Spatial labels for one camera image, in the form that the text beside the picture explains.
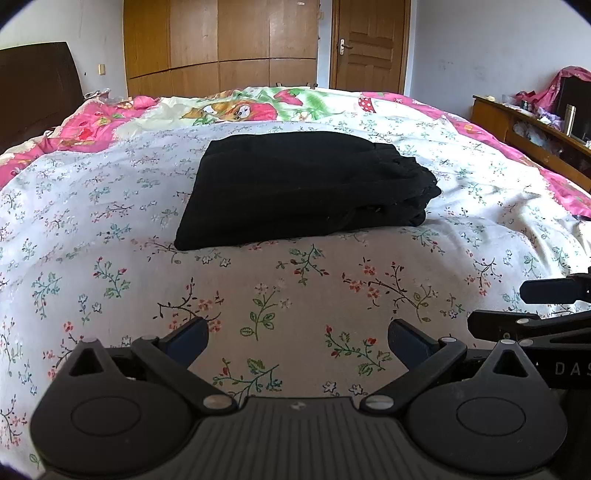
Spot white plastic bag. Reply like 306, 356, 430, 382
513, 121, 561, 153

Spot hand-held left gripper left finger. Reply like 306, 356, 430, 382
51, 317, 237, 413

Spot dark television screen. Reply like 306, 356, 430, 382
556, 76, 591, 139

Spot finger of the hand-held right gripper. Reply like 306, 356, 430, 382
519, 273, 591, 305
466, 309, 591, 346

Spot pink cloth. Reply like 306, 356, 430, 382
515, 66, 591, 109

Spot dark brown headboard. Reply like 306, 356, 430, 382
0, 41, 86, 155

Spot wooden wardrobe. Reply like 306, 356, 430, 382
122, 0, 320, 99

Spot wooden side cabinet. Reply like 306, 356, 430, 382
472, 95, 591, 195

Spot black pants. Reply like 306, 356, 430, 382
174, 130, 443, 251

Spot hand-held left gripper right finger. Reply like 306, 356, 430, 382
359, 320, 555, 413

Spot wooden door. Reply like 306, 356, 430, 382
329, 0, 413, 96

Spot clutter beside headboard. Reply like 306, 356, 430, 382
83, 88, 122, 106

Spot floral bed quilt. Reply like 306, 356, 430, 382
0, 85, 591, 467

